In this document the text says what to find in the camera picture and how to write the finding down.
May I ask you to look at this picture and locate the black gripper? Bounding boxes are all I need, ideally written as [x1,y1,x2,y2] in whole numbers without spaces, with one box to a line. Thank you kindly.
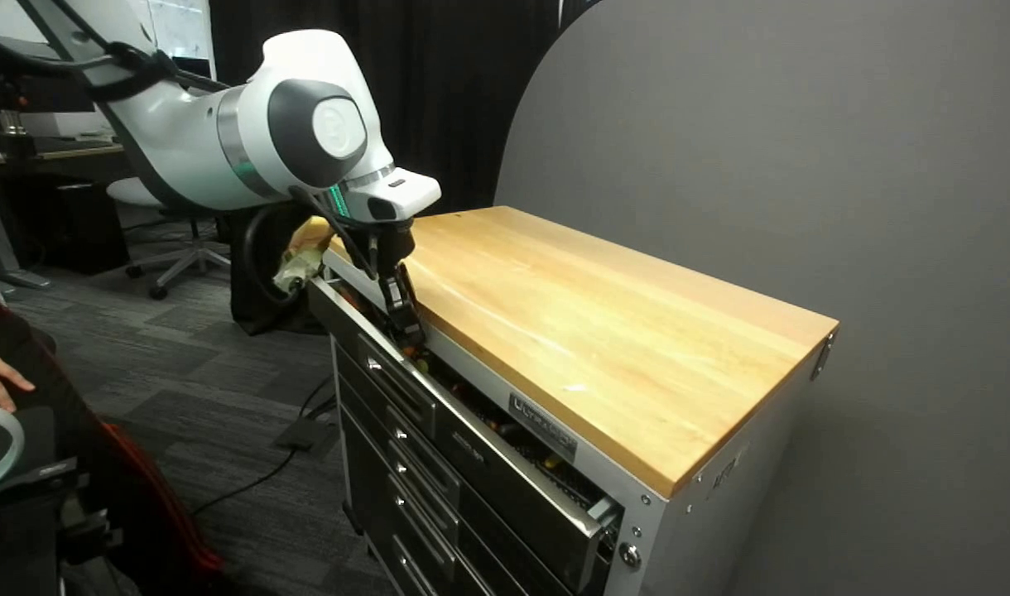
[341,214,428,333]

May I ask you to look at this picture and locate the dark background desk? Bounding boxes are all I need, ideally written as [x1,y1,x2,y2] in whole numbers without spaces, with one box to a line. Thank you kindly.
[0,101,133,286]

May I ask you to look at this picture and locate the steel tool cabinet wooden top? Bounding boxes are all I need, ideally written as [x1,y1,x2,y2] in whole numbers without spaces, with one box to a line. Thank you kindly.
[309,202,840,596]

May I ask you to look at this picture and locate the cabinet drawer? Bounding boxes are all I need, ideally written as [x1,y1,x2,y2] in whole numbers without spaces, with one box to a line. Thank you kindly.
[341,459,449,596]
[335,338,596,596]
[339,396,507,596]

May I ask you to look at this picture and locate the white office chair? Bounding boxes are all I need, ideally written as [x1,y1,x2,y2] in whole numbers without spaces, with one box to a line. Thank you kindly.
[104,176,237,303]

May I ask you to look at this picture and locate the white tape ring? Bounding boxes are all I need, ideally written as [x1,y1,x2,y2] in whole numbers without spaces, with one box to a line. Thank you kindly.
[0,402,29,503]

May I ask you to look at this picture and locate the black floor cable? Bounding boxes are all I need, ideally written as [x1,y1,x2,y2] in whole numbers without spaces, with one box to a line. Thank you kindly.
[188,374,346,520]

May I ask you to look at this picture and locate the cabinet brand label plate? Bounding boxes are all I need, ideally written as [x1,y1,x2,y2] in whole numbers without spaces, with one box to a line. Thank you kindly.
[507,392,581,458]

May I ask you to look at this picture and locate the wide tool drawer steel handle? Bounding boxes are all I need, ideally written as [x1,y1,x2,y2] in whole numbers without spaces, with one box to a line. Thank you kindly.
[311,273,628,569]

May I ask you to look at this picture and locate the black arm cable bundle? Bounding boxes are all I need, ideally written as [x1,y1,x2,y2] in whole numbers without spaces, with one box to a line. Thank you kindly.
[0,0,232,111]

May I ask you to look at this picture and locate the black chair with red trim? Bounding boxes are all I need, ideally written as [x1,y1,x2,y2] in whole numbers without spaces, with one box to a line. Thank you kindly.
[0,291,237,596]

